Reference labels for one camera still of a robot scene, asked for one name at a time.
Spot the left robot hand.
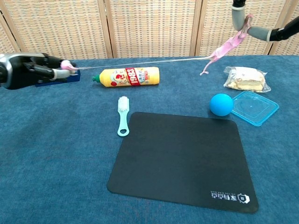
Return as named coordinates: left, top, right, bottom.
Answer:
left=0, top=53, right=78, bottom=91

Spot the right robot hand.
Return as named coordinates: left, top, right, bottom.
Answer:
left=231, top=0, right=299, bottom=42

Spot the woven rattan folding screen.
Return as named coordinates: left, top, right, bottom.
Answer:
left=0, top=0, right=299, bottom=63

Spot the blue ball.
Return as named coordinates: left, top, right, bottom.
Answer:
left=209, top=93, right=234, bottom=117

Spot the dark blue toothpaste box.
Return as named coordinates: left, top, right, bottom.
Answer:
left=35, top=69, right=81, bottom=88

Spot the bagged bread snack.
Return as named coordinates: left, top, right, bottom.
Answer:
left=223, top=66, right=271, bottom=93

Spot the mint green brush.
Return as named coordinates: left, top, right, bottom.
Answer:
left=116, top=96, right=130, bottom=137

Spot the blue transparent plastic lid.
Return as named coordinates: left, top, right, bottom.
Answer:
left=231, top=91, right=280, bottom=127

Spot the yellow bottle with green cap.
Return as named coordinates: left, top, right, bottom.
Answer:
left=91, top=66, right=161, bottom=88

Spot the black mouse pad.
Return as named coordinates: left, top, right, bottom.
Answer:
left=107, top=112, right=259, bottom=214

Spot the blue carpet table cover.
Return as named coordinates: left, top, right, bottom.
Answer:
left=0, top=55, right=299, bottom=224

